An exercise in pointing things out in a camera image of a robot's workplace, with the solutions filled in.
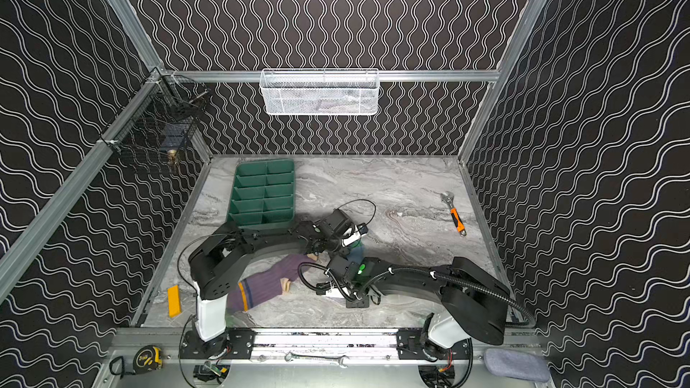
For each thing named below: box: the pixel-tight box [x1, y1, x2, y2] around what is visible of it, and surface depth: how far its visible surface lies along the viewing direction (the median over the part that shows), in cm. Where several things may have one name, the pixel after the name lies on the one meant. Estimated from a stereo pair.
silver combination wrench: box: [283, 351, 350, 370], surface depth 75 cm
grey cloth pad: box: [483, 348, 551, 383], surface depth 71 cm
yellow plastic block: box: [167, 284, 183, 318], surface depth 83 cm
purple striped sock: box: [227, 253, 310, 312], surface depth 87 cm
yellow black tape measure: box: [109, 344, 164, 379], surface depth 72 cm
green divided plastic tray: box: [227, 158, 296, 230], surface depth 106 cm
